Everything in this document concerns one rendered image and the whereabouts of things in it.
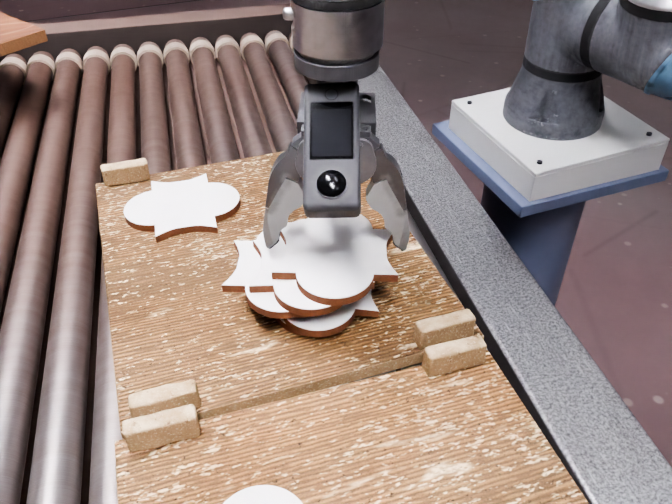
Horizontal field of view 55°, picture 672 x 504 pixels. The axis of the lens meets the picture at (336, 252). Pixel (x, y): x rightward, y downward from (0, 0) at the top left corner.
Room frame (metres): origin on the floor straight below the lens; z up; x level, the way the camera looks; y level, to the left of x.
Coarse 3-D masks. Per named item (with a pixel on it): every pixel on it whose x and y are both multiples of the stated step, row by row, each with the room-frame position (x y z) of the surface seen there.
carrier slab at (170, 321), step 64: (128, 192) 0.70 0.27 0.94; (256, 192) 0.70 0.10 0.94; (128, 256) 0.57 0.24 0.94; (192, 256) 0.57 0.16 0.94; (128, 320) 0.47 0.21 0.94; (192, 320) 0.47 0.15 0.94; (256, 320) 0.47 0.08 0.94; (384, 320) 0.47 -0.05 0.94; (128, 384) 0.38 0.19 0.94; (256, 384) 0.38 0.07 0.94; (320, 384) 0.39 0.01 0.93
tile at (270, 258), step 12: (264, 252) 0.51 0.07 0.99; (276, 252) 0.51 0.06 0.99; (264, 264) 0.49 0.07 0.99; (276, 264) 0.49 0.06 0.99; (264, 276) 0.47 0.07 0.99; (252, 288) 0.46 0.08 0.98; (264, 288) 0.46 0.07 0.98; (276, 288) 0.46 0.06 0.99; (288, 288) 0.46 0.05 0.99; (372, 288) 0.47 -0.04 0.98; (276, 300) 0.45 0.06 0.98; (288, 300) 0.44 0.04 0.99; (300, 300) 0.44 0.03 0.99; (300, 312) 0.43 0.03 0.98; (312, 312) 0.43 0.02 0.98; (324, 312) 0.43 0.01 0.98
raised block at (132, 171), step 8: (136, 160) 0.73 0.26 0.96; (144, 160) 0.73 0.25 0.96; (104, 168) 0.71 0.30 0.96; (112, 168) 0.71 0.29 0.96; (120, 168) 0.71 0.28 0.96; (128, 168) 0.72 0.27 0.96; (136, 168) 0.72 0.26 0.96; (144, 168) 0.72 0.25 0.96; (104, 176) 0.71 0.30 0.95; (112, 176) 0.71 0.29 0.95; (120, 176) 0.71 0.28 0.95; (128, 176) 0.72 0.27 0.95; (136, 176) 0.72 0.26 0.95; (144, 176) 0.72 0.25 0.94; (112, 184) 0.71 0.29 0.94; (120, 184) 0.71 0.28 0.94
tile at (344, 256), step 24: (360, 216) 0.56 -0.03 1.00; (288, 240) 0.52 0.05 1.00; (312, 240) 0.52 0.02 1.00; (336, 240) 0.52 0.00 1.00; (360, 240) 0.52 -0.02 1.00; (384, 240) 0.52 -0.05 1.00; (288, 264) 0.48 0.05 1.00; (312, 264) 0.48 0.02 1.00; (336, 264) 0.48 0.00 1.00; (360, 264) 0.48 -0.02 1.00; (384, 264) 0.48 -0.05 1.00; (312, 288) 0.45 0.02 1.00; (336, 288) 0.45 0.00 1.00; (360, 288) 0.45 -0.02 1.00
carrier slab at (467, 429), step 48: (384, 384) 0.38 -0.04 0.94; (432, 384) 0.38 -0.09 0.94; (480, 384) 0.38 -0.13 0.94; (240, 432) 0.33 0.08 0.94; (288, 432) 0.33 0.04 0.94; (336, 432) 0.33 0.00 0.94; (384, 432) 0.33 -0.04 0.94; (432, 432) 0.33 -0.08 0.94; (480, 432) 0.33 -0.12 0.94; (528, 432) 0.33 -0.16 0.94; (144, 480) 0.29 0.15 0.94; (192, 480) 0.29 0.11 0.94; (240, 480) 0.29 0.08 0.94; (288, 480) 0.29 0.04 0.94; (336, 480) 0.29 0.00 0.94; (384, 480) 0.29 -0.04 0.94; (432, 480) 0.29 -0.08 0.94; (480, 480) 0.29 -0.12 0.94; (528, 480) 0.29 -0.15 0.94
